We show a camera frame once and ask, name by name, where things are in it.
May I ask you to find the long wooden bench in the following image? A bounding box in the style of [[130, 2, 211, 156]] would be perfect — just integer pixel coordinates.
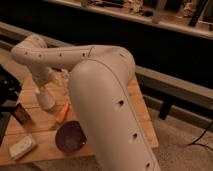
[[0, 21, 213, 121]]

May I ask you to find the purple bowl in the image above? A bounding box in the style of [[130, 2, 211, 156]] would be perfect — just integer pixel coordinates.
[[55, 121, 87, 153]]

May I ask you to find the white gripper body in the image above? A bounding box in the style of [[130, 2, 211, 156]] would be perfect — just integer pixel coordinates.
[[32, 68, 54, 88]]

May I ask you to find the black equipment at left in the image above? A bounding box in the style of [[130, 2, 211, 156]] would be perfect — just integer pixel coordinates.
[[0, 65, 21, 145]]

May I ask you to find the black cable on floor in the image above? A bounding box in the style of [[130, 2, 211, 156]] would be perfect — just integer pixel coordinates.
[[187, 120, 213, 147]]

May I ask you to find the white sponge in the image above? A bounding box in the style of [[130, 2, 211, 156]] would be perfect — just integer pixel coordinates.
[[9, 135, 37, 160]]

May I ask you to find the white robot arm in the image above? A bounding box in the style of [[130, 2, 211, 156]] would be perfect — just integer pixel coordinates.
[[11, 34, 161, 171]]

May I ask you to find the white ceramic cup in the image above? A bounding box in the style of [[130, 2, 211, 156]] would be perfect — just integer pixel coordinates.
[[35, 89, 55, 110]]

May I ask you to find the orange carrot toy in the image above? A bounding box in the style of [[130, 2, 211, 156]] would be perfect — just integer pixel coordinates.
[[56, 101, 69, 123]]

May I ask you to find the wooden table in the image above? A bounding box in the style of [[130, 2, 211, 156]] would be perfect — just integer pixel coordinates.
[[0, 74, 159, 166]]

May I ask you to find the brown black eraser block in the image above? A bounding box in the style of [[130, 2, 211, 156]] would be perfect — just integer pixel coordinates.
[[13, 103, 31, 124]]

